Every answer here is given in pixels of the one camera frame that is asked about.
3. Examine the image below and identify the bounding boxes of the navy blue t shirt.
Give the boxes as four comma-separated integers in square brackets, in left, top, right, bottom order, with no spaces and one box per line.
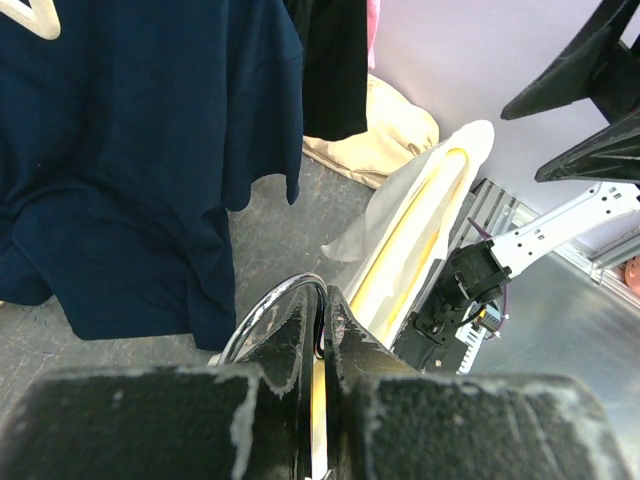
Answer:
[1,1,303,351]

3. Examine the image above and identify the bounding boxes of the aluminium frame rails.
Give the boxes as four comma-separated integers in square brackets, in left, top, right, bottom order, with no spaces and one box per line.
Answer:
[450,182,639,285]

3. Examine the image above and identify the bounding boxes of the yellow hanger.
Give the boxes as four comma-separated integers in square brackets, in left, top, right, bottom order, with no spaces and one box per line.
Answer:
[219,147,473,479]

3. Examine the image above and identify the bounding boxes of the pink t shirt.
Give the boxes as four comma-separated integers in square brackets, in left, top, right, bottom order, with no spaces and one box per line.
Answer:
[366,0,381,70]

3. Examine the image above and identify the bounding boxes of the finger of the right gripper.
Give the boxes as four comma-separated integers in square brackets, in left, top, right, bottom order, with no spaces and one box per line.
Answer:
[535,109,639,183]
[501,0,639,124]

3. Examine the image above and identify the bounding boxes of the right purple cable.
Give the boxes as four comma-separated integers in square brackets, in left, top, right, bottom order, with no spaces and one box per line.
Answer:
[466,216,511,341]

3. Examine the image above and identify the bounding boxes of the cream multi-loop hanger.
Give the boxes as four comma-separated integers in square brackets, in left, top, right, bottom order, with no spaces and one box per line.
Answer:
[1,0,61,41]

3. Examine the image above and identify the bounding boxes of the white t shirt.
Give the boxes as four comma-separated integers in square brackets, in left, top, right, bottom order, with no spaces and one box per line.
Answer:
[322,120,495,346]

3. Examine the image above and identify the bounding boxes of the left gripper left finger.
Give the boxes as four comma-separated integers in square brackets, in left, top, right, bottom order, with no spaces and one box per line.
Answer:
[1,289,316,479]

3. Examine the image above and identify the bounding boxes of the white slotted cable duct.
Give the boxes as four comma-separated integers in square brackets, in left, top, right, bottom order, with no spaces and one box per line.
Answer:
[455,301,502,375]

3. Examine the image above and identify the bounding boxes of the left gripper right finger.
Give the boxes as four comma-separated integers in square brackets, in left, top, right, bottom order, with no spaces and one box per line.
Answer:
[324,287,630,479]

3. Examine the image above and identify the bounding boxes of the beige garment on floor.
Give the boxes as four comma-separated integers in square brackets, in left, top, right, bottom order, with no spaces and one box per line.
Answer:
[303,75,440,190]

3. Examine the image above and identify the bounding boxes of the black t shirt left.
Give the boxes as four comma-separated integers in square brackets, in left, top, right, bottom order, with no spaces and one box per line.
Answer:
[284,0,368,141]

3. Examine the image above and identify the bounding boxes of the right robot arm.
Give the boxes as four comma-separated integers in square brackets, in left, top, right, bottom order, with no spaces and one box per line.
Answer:
[392,1,639,374]

